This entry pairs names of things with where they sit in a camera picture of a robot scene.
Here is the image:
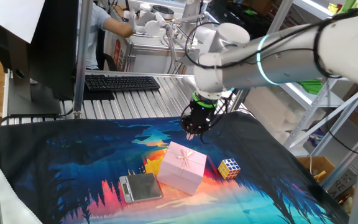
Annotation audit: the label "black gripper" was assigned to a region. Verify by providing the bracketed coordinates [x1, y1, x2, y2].
[180, 104, 217, 141]

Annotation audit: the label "pink ribboned gift box casing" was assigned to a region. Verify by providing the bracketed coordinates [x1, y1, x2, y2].
[159, 141, 208, 185]

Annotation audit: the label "bare operator forearm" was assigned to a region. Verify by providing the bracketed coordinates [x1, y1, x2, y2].
[103, 17, 134, 39]

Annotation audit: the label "pink gift box base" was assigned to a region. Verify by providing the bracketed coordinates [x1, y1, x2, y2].
[156, 163, 203, 196]

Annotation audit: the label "brown cardboard box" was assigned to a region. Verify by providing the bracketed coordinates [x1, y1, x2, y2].
[296, 155, 336, 184]

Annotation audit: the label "grey lettered box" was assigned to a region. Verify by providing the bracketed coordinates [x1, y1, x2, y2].
[326, 167, 358, 200]

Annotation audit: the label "Rubik's cube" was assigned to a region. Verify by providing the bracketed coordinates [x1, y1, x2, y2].
[218, 157, 241, 180]

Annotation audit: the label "silver digital scale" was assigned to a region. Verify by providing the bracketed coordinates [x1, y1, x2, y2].
[119, 172, 163, 204]

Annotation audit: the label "white foam blocks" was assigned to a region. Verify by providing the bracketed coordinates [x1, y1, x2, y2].
[244, 86, 326, 147]

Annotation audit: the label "black keyboard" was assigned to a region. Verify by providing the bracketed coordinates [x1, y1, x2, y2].
[84, 73, 161, 92]

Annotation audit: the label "white cabinet red label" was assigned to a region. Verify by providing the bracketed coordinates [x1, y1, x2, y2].
[103, 30, 129, 72]

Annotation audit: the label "white teleoperation device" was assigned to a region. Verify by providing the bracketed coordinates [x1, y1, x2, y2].
[122, 2, 200, 68]

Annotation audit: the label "colourful landscape print cloth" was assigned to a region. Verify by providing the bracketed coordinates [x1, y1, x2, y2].
[0, 111, 351, 224]

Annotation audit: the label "black office chair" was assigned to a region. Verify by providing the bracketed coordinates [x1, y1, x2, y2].
[96, 29, 118, 72]

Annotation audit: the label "round black speaker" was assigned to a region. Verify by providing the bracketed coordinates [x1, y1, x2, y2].
[152, 4, 175, 20]

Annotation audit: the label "wooden desk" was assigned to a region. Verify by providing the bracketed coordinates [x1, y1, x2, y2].
[113, 4, 181, 26]

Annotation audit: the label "seated person blue shirt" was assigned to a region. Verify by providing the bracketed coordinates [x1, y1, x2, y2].
[85, 0, 113, 71]

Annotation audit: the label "black computer monitor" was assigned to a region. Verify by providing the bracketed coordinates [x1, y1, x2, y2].
[0, 0, 80, 116]

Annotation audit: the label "crumpled tan plastic bag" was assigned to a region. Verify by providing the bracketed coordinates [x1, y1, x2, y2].
[337, 194, 354, 215]

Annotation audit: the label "green bottle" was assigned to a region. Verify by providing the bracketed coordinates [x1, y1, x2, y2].
[337, 0, 357, 13]

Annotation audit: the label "white paper sheet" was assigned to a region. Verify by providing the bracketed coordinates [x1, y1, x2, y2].
[0, 0, 46, 44]

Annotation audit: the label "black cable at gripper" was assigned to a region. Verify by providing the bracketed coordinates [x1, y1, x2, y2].
[180, 93, 232, 146]

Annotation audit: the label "green wrist flange ring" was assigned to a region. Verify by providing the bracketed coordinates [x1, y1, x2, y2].
[192, 91, 219, 109]

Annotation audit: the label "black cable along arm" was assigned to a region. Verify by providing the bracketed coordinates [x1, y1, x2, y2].
[183, 1, 358, 166]

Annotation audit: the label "black monitor cable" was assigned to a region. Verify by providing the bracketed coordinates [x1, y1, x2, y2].
[0, 107, 74, 126]

